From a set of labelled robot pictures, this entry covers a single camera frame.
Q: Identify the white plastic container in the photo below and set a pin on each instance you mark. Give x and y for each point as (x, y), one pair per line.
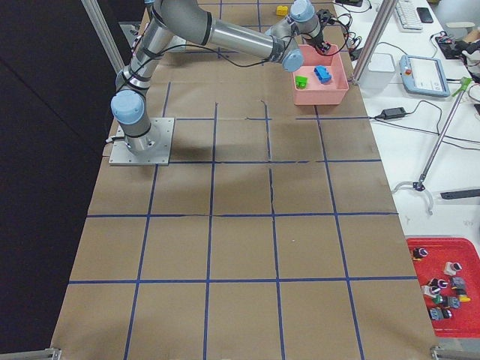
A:
(378, 73)

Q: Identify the white keyboard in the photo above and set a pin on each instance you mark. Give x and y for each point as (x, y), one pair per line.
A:
(406, 16)

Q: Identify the black smartphone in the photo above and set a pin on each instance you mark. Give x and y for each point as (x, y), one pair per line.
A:
(424, 15)

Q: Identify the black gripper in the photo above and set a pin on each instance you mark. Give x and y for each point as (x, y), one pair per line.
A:
(317, 38)

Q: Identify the reacher grabber tool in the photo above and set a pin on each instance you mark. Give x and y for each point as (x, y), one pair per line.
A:
(419, 184)

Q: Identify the yellow toy block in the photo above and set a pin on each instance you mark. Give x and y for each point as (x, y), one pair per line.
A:
(282, 10)

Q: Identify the green toy block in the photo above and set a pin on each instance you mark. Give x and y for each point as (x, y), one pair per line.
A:
(301, 82)

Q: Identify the aluminium frame post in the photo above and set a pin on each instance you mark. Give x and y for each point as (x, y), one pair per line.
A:
(378, 27)

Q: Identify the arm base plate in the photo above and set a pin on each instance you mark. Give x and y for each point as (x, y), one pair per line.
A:
(154, 148)

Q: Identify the red parts tray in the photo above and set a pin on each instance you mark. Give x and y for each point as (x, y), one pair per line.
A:
(448, 274)

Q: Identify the pink plastic box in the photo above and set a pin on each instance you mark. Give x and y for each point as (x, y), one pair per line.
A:
(331, 93)

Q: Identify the black power brick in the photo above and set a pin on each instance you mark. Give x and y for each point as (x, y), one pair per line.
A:
(393, 113)

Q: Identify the teach pendant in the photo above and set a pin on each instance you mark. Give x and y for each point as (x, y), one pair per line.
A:
(423, 76)

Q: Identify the blue toy block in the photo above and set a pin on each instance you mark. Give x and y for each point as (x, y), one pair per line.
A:
(322, 73)

